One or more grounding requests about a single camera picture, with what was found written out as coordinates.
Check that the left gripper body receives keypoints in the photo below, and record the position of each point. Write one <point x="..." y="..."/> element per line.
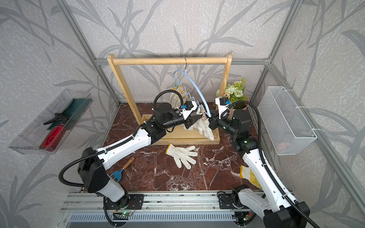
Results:
<point x="176" y="122"/>

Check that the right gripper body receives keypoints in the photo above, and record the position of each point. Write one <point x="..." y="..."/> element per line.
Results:
<point x="225" y="125"/>

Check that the blue wavy clip hanger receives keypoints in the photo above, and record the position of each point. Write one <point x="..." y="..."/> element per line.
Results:
<point x="208" y="112"/>

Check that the white glove hung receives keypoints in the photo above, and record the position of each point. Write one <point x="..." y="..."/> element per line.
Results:
<point x="182" y="156"/>
<point x="203" y="127"/>
<point x="174" y="99"/>

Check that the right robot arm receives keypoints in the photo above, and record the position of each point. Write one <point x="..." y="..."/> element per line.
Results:
<point x="279" y="209"/>

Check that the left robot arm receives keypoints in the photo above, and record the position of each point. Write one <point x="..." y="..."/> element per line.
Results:
<point x="93" y="164"/>

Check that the pink clothes peg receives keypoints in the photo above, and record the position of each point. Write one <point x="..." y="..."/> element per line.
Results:
<point x="204" y="116"/>

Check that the wooden clothes rack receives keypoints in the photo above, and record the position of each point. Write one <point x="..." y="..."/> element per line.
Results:
<point x="175" y="135"/>

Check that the potted white flower plant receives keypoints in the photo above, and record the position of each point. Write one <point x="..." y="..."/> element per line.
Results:
<point x="235" y="92"/>

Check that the yellow rubber-coated glove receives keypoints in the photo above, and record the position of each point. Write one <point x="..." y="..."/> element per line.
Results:
<point x="247" y="173"/>

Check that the blue hand rake tool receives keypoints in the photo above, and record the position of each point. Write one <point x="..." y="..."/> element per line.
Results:
<point x="117" y="175"/>

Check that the green cloth in tray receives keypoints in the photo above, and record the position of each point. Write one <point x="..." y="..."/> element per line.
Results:
<point x="70" y="115"/>

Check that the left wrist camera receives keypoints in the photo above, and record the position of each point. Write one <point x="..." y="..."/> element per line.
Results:
<point x="188" y="108"/>

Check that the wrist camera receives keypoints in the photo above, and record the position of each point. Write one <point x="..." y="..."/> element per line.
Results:
<point x="223" y="105"/>
<point x="188" y="108"/>

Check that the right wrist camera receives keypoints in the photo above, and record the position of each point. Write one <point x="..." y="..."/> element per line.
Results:
<point x="223" y="105"/>

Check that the white wire mesh basket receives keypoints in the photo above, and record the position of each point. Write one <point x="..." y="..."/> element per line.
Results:
<point x="287" y="127"/>

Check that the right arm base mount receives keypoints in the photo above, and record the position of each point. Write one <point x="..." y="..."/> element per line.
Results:
<point x="226" y="201"/>

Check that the aluminium front rail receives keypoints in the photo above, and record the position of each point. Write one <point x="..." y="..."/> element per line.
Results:
<point x="192" y="209"/>

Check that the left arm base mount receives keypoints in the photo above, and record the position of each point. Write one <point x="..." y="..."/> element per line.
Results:
<point x="129" y="202"/>

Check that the clear plastic wall tray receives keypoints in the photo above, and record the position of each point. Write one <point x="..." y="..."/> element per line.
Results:
<point x="30" y="139"/>

